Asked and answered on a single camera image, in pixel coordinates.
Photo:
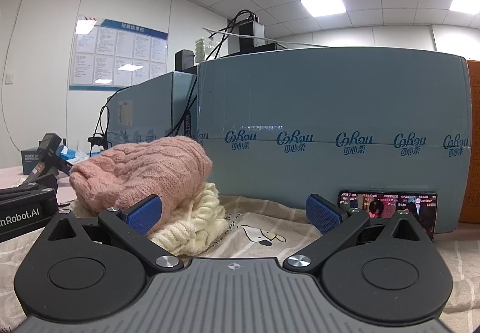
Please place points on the smartphone showing video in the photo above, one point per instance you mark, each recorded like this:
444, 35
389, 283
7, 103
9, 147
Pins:
422, 205

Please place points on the black device on boxes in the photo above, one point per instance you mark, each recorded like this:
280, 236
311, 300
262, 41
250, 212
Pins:
245, 34

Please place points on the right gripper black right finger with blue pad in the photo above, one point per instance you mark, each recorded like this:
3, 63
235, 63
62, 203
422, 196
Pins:
339, 229

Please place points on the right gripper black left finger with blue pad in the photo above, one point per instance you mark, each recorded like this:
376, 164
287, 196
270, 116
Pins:
128, 230

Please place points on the small dark blue box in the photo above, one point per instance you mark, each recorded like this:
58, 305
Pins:
30, 158

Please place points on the cream knitted sweater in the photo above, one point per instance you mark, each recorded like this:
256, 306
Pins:
192, 216

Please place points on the wall notice board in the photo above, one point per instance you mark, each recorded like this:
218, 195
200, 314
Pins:
109, 54

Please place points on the orange cardboard box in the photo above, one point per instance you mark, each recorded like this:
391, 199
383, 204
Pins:
470, 212

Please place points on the pink knitted sweater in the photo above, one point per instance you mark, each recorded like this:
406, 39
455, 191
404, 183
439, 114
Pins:
173, 168

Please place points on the large blue-grey cardboard box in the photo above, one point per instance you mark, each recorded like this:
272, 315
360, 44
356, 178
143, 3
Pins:
282, 125

